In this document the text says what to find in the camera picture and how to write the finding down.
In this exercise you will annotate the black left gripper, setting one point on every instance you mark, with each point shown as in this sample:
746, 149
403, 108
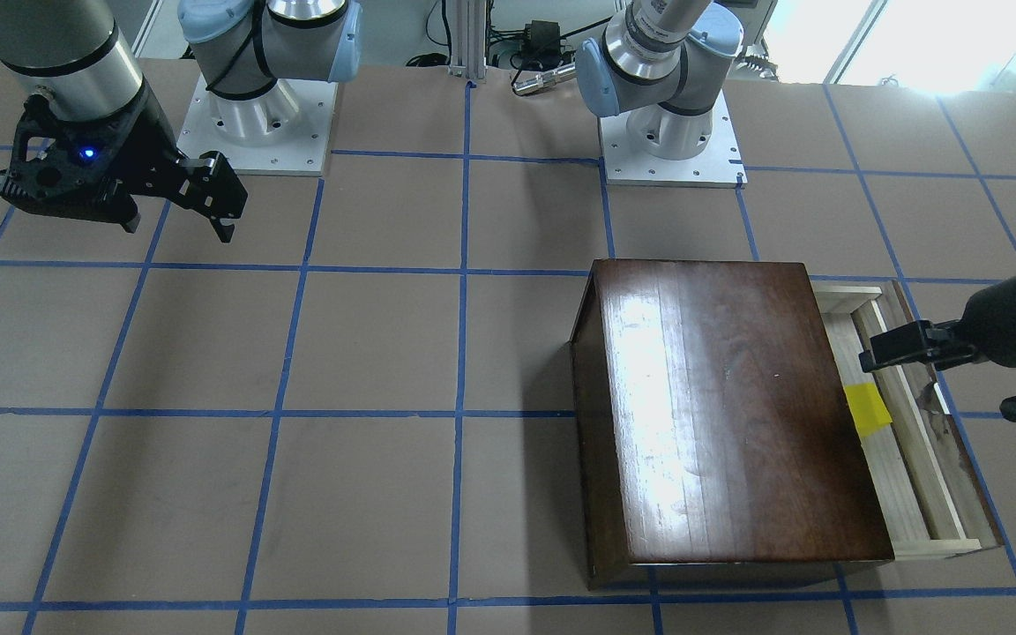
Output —
995, 324

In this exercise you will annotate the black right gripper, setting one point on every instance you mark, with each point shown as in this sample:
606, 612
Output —
145, 141

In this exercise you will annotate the yellow block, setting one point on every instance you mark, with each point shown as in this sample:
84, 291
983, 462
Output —
868, 408

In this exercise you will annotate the light wooden drawer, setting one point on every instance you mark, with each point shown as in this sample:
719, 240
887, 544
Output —
926, 482

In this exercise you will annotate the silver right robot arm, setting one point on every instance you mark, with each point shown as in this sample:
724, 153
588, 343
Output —
76, 50

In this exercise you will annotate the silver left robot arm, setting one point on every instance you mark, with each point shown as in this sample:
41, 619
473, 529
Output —
936, 220

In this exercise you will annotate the dark wooden drawer cabinet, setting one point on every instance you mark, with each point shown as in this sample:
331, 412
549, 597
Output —
715, 438

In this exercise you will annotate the black power adapter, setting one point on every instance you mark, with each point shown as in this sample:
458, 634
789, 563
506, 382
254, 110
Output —
540, 40

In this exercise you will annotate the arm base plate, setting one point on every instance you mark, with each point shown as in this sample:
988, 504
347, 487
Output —
286, 132
656, 147

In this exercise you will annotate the aluminium frame post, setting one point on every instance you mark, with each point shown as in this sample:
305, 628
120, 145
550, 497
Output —
467, 26

